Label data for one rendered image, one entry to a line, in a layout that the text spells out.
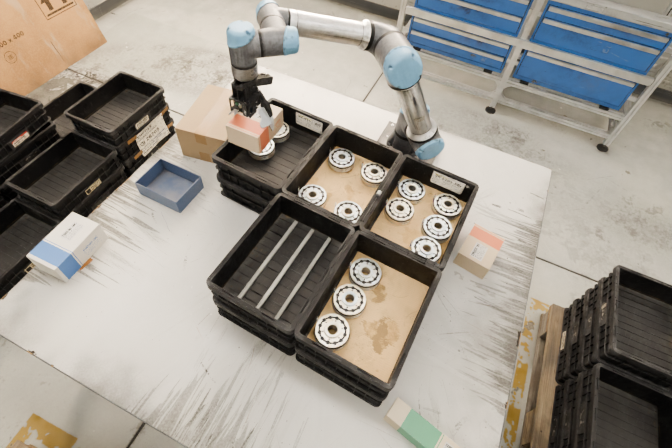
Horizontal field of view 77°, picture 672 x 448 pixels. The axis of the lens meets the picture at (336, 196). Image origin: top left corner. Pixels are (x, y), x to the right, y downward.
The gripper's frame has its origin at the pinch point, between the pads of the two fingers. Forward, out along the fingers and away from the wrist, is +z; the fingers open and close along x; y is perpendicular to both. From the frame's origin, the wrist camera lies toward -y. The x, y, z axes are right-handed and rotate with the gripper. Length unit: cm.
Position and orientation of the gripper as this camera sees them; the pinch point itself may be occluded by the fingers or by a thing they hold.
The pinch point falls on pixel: (255, 121)
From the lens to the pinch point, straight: 144.8
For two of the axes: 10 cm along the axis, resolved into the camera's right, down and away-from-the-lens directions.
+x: 9.0, 3.7, -2.1
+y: -4.2, 7.0, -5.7
